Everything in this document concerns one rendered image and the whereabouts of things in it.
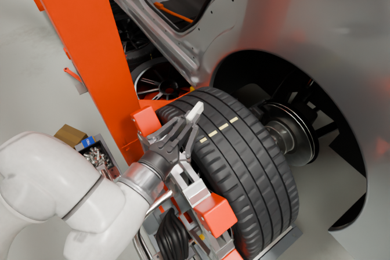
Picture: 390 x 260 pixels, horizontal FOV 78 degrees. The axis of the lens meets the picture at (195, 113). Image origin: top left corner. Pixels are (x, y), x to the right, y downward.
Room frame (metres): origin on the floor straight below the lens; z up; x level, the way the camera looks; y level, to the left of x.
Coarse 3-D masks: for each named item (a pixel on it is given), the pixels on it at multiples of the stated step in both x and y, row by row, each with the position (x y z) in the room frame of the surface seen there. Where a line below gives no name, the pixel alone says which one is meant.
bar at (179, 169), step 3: (177, 165) 0.32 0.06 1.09; (177, 168) 0.31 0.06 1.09; (180, 168) 0.31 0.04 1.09; (180, 171) 0.30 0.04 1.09; (183, 171) 0.30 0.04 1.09; (180, 174) 0.30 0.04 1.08; (183, 174) 0.30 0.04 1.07; (171, 177) 0.30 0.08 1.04; (183, 177) 0.30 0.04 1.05; (186, 177) 0.31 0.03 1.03; (186, 180) 0.31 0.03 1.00; (186, 183) 0.31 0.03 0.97; (180, 192) 0.29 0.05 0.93
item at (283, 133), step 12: (264, 108) 0.68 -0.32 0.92; (276, 108) 0.63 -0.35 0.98; (288, 108) 0.61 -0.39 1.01; (264, 120) 0.66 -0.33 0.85; (276, 120) 0.61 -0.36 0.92; (288, 120) 0.57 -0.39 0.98; (300, 120) 0.56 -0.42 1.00; (276, 132) 0.55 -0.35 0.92; (288, 132) 0.55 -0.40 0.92; (300, 132) 0.52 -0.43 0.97; (288, 144) 0.51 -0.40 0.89; (300, 144) 0.50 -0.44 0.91; (312, 144) 0.48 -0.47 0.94; (288, 156) 0.51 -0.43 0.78; (300, 156) 0.48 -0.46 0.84; (312, 156) 0.46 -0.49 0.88
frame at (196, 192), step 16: (144, 144) 0.49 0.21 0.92; (176, 176) 0.27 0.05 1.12; (192, 176) 0.27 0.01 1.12; (192, 192) 0.23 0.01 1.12; (208, 192) 0.23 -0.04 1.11; (192, 208) 0.20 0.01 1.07; (192, 224) 0.25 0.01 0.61; (208, 240) 0.12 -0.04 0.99; (224, 240) 0.13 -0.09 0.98; (208, 256) 0.11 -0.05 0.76; (224, 256) 0.09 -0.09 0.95
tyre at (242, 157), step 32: (192, 96) 0.59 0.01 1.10; (224, 96) 0.54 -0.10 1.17; (224, 128) 0.40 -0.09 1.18; (256, 128) 0.41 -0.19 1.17; (224, 160) 0.30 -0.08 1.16; (256, 160) 0.31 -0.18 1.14; (224, 192) 0.22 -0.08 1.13; (256, 192) 0.23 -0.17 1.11; (288, 192) 0.25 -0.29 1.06; (256, 224) 0.16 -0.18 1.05; (288, 224) 0.19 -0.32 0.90; (256, 256) 0.10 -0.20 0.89
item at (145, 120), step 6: (144, 108) 0.53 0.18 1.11; (150, 108) 0.52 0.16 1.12; (132, 114) 0.50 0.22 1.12; (138, 114) 0.49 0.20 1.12; (144, 114) 0.50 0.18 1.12; (150, 114) 0.50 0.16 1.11; (132, 120) 0.50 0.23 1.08; (138, 120) 0.48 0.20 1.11; (144, 120) 0.48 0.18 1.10; (150, 120) 0.49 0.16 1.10; (156, 120) 0.49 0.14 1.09; (138, 126) 0.46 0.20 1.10; (144, 126) 0.47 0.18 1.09; (150, 126) 0.47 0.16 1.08; (156, 126) 0.48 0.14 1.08; (144, 132) 0.45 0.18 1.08; (150, 132) 0.45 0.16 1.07
